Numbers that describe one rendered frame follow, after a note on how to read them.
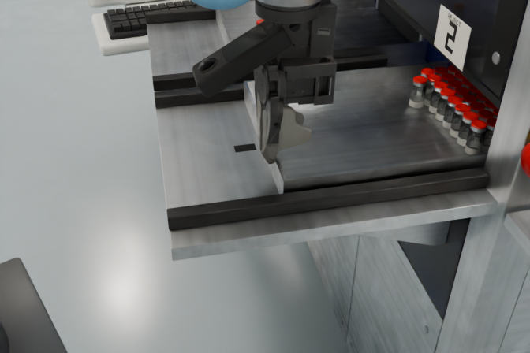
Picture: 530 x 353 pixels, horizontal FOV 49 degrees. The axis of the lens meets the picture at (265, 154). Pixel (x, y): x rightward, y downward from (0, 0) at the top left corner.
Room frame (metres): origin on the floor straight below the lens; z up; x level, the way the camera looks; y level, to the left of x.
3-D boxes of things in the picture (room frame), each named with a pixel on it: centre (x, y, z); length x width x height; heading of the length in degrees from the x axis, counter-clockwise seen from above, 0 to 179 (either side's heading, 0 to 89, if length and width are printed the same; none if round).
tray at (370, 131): (0.72, -0.16, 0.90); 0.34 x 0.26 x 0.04; 102
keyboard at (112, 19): (1.34, 0.17, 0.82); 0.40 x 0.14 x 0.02; 109
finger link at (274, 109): (0.59, -0.01, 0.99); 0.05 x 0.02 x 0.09; 12
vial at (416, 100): (0.79, -0.23, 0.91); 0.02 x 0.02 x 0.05
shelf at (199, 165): (0.87, -0.06, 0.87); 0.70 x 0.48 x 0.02; 12
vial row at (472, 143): (0.74, -0.27, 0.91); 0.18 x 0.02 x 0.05; 12
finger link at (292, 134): (0.60, -0.03, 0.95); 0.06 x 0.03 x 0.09; 102
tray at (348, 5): (1.05, -0.09, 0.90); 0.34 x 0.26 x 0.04; 102
